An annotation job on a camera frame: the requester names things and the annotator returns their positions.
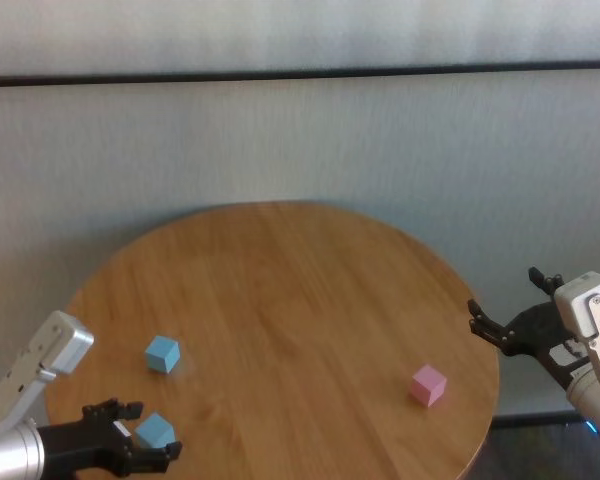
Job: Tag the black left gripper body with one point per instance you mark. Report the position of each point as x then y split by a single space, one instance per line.
75 440

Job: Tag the pink wooden cube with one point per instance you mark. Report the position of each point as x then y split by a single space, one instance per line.
427 385

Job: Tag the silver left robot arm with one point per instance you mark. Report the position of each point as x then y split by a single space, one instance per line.
10 450

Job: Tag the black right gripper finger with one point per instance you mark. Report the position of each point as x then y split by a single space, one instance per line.
487 327
545 282

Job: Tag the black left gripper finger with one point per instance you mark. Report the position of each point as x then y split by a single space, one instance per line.
125 410
155 457

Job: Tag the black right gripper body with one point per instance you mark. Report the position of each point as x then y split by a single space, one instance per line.
535 325

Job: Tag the black wall rail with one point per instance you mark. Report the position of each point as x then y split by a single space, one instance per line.
300 73

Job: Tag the light blue wooden cube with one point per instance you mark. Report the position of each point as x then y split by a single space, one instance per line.
155 430
161 355

